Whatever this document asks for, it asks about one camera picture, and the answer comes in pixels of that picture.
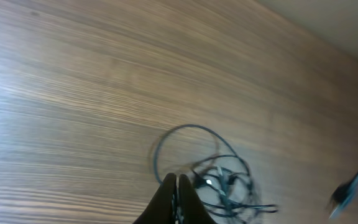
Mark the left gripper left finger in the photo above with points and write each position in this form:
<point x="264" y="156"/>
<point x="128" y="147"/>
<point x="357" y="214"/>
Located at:
<point x="160" y="209"/>

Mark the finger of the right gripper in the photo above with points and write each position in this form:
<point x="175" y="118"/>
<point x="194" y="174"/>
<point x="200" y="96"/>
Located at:
<point x="342" y="196"/>

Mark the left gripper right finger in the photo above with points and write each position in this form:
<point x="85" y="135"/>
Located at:
<point x="192" y="209"/>

